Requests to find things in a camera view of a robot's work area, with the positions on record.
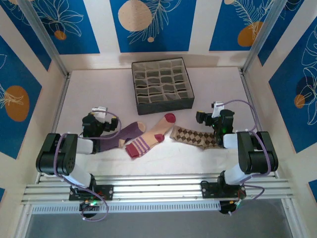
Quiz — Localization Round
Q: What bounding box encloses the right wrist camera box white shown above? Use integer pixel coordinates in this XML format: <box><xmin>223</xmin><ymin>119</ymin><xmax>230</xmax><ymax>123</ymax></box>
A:
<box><xmin>211</xmin><ymin>101</ymin><xmax>225</xmax><ymax>119</ymax></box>

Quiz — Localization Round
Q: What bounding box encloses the aluminium frame post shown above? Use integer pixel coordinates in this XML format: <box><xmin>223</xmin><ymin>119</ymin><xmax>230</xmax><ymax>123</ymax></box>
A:
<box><xmin>18</xmin><ymin>0</ymin><xmax>70</xmax><ymax>78</ymax></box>
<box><xmin>241</xmin><ymin>0</ymin><xmax>291</xmax><ymax>74</ymax></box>

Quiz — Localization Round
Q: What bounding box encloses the aluminium mounting rail beam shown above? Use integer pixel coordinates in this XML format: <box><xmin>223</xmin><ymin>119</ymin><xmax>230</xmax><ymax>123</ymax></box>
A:
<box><xmin>21</xmin><ymin>174</ymin><xmax>297</xmax><ymax>205</ymax></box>

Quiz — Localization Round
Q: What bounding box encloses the aluminium table side rail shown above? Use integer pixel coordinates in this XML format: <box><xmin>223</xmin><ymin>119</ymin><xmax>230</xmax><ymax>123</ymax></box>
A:
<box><xmin>36</xmin><ymin>71</ymin><xmax>72</xmax><ymax>184</ymax></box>
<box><xmin>238</xmin><ymin>68</ymin><xmax>278</xmax><ymax>178</ymax></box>

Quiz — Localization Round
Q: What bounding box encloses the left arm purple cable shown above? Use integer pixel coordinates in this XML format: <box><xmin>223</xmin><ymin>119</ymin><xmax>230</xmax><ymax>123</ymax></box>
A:
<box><xmin>53</xmin><ymin>110</ymin><xmax>122</xmax><ymax>222</ymax></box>

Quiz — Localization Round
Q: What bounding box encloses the beige sock red toe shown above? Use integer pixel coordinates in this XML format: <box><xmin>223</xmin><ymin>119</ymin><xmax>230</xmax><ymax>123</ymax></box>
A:
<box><xmin>125</xmin><ymin>113</ymin><xmax>177</xmax><ymax>159</ymax></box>

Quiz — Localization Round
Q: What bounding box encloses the dark fabric sock organizer box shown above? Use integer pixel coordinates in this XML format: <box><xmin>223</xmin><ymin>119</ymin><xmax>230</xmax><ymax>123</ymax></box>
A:
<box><xmin>131</xmin><ymin>57</ymin><xmax>195</xmax><ymax>116</ymax></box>

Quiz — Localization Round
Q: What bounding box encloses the black controller module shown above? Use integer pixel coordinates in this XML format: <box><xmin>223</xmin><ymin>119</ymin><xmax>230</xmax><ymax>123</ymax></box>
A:
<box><xmin>79</xmin><ymin>201</ymin><xmax>101</xmax><ymax>219</ymax></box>
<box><xmin>219</xmin><ymin>200</ymin><xmax>240</xmax><ymax>216</ymax></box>

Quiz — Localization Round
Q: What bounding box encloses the purple sock beige toe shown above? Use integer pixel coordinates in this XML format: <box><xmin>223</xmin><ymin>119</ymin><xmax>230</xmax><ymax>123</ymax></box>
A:
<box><xmin>98</xmin><ymin>121</ymin><xmax>147</xmax><ymax>152</ymax></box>

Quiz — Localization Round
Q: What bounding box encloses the aluminium frame leg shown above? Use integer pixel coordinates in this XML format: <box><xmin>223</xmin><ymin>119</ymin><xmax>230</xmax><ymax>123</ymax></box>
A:
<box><xmin>281</xmin><ymin>198</ymin><xmax>303</xmax><ymax>238</ymax></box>
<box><xmin>14</xmin><ymin>204</ymin><xmax>34</xmax><ymax>238</ymax></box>

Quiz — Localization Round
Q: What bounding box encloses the brown argyle sock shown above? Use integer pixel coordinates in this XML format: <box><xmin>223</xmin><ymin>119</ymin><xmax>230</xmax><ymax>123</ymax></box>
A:
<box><xmin>169</xmin><ymin>125</ymin><xmax>225</xmax><ymax>150</ymax></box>

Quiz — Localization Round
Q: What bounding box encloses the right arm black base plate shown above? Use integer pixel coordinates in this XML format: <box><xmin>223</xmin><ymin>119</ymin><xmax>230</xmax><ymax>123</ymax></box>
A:
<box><xmin>201</xmin><ymin>181</ymin><xmax>247</xmax><ymax>199</ymax></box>

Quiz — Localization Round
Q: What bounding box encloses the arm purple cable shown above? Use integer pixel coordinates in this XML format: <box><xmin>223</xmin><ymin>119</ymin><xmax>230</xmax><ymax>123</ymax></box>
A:
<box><xmin>221</xmin><ymin>99</ymin><xmax>272</xmax><ymax>216</ymax></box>
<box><xmin>53</xmin><ymin>110</ymin><xmax>122</xmax><ymax>222</ymax></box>

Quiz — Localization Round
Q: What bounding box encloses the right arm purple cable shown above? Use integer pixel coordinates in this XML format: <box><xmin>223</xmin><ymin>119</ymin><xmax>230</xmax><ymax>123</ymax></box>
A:
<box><xmin>221</xmin><ymin>99</ymin><xmax>272</xmax><ymax>216</ymax></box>

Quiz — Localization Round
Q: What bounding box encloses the white slotted cable duct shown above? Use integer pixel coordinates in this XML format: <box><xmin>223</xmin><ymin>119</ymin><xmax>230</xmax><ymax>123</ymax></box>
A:
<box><xmin>31</xmin><ymin>201</ymin><xmax>221</xmax><ymax>215</ymax></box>

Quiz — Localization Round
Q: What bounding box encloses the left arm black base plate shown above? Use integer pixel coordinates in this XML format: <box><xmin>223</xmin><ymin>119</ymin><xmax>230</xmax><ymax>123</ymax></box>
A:
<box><xmin>68</xmin><ymin>184</ymin><xmax>114</xmax><ymax>201</ymax></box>

